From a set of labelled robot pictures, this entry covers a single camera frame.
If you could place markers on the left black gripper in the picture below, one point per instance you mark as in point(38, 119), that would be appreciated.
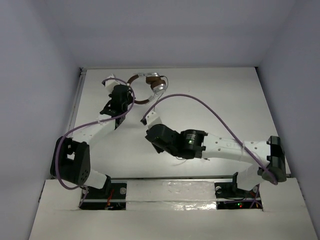
point(122, 92)

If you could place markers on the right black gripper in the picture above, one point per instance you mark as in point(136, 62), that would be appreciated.
point(158, 148)

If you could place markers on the brown silver headphones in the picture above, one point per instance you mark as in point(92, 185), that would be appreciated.
point(157, 83)

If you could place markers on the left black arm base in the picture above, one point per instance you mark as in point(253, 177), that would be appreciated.
point(112, 197)

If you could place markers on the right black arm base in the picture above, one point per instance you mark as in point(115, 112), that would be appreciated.
point(230, 197)

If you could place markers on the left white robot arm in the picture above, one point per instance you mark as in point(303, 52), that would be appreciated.
point(71, 160)

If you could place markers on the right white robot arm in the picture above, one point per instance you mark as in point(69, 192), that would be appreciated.
point(266, 158)

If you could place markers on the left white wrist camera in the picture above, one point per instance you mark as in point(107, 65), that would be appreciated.
point(110, 82)

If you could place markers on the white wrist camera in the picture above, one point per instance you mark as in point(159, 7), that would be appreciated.
point(110, 82)
point(151, 119)

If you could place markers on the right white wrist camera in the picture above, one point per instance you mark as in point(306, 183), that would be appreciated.
point(151, 119)

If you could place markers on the aluminium rail left side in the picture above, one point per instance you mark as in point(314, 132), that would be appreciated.
point(72, 115)

